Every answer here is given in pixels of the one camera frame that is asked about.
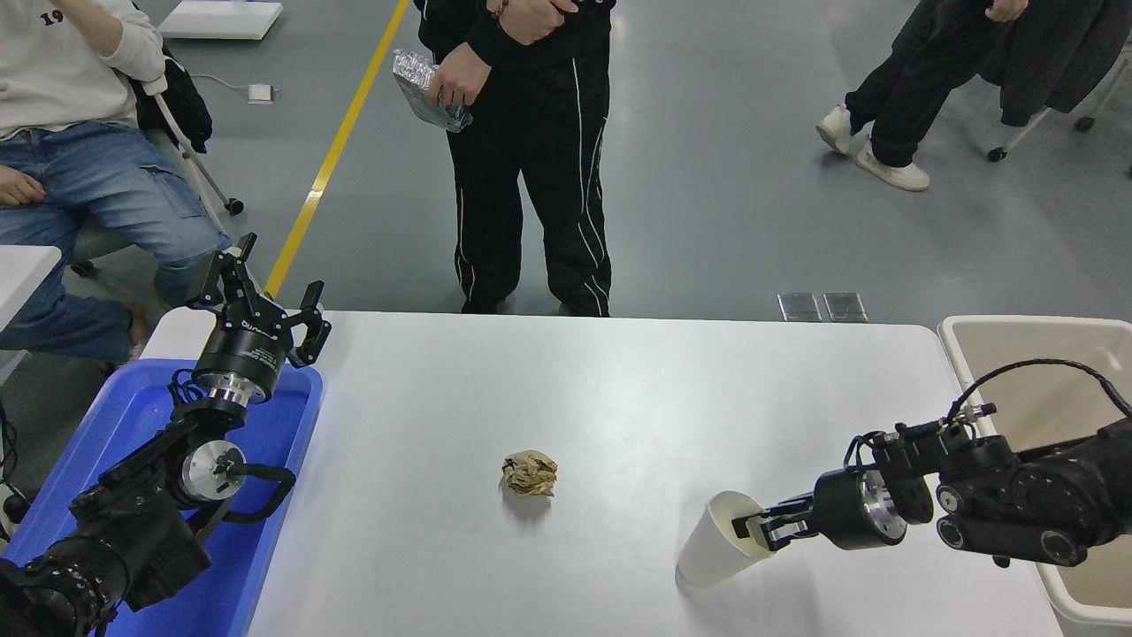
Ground black jacket on chair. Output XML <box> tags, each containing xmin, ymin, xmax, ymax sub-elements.
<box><xmin>131</xmin><ymin>53</ymin><xmax>214</xmax><ymax>154</ymax></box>

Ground white side table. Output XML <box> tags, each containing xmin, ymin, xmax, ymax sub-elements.
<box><xmin>0</xmin><ymin>245</ymin><xmax>63</xmax><ymax>386</ymax></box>

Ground white power adapter with cable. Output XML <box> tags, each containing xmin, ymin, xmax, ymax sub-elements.
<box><xmin>190</xmin><ymin>73</ymin><xmax>276</xmax><ymax>105</ymax></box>

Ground silver foil tray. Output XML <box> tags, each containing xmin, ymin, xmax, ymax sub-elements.
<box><xmin>392</xmin><ymin>49</ymin><xmax>474</xmax><ymax>134</ymax></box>

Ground person on chair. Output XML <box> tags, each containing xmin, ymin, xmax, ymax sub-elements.
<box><xmin>0</xmin><ymin>0</ymin><xmax>235</xmax><ymax>368</ymax></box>

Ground dark coats on chair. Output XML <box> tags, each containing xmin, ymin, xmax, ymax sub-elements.
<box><xmin>977</xmin><ymin>0</ymin><xmax>1132</xmax><ymax>129</ymax></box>

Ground large pale bin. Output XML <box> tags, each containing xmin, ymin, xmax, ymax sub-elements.
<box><xmin>937</xmin><ymin>315</ymin><xmax>1132</xmax><ymax>627</ymax></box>

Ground person holding foil tray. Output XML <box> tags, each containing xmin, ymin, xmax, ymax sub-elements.
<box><xmin>414</xmin><ymin>0</ymin><xmax>616</xmax><ymax>318</ymax></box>

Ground white paper cup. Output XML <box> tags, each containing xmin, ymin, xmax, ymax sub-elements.
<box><xmin>676</xmin><ymin>491</ymin><xmax>772</xmax><ymax>590</ymax></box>

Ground black floor cable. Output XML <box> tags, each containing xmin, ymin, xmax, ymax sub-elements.
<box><xmin>0</xmin><ymin>398</ymin><xmax>33</xmax><ymax>542</ymax></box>

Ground flat white box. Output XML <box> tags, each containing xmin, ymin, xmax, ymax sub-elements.
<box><xmin>157</xmin><ymin>0</ymin><xmax>284</xmax><ymax>42</ymax></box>

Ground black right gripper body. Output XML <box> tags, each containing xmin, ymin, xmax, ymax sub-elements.
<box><xmin>814</xmin><ymin>469</ymin><xmax>876</xmax><ymax>551</ymax></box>

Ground white office chair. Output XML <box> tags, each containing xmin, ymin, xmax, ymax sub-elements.
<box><xmin>69</xmin><ymin>75</ymin><xmax>245</xmax><ymax>278</ymax></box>

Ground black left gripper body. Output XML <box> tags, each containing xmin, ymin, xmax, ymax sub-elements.
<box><xmin>193</xmin><ymin>315</ymin><xmax>294</xmax><ymax>392</ymax></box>

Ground person's right hand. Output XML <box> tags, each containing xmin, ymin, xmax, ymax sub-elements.
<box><xmin>427</xmin><ymin>42</ymin><xmax>493</xmax><ymax>109</ymax></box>

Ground person's left hand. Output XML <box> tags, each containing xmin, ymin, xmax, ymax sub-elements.
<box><xmin>498</xmin><ymin>0</ymin><xmax>576</xmax><ymax>47</ymax></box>

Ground blue plastic tray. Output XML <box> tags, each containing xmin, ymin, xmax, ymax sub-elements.
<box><xmin>0</xmin><ymin>358</ymin><xmax>324</xmax><ymax>637</ymax></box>

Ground crumpled tan paper ball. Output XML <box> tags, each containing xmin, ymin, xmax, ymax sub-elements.
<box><xmin>501</xmin><ymin>449</ymin><xmax>559</xmax><ymax>498</ymax></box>

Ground person with white shoes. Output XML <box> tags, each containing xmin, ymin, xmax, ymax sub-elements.
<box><xmin>815</xmin><ymin>0</ymin><xmax>1031</xmax><ymax>193</ymax></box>

